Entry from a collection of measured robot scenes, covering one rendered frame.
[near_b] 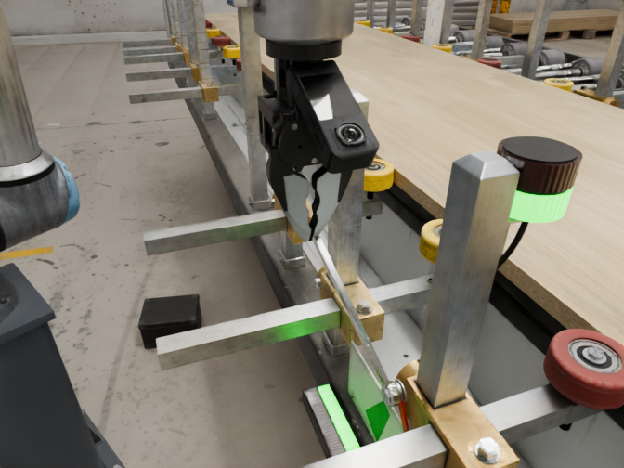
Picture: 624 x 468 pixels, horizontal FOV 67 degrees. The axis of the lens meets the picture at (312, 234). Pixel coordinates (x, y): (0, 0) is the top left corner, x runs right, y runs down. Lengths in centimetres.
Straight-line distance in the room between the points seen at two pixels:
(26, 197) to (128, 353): 92
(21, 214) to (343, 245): 69
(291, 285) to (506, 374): 40
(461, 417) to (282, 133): 32
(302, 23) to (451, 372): 34
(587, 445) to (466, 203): 41
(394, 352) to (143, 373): 108
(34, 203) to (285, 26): 79
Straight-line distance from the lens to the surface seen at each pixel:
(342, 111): 43
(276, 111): 47
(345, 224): 63
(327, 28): 43
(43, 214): 113
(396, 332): 94
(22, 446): 134
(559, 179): 39
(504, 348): 76
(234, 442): 155
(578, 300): 64
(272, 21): 44
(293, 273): 94
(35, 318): 114
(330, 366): 76
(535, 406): 55
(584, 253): 74
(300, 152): 47
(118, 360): 186
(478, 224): 38
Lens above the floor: 126
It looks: 31 degrees down
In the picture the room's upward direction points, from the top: straight up
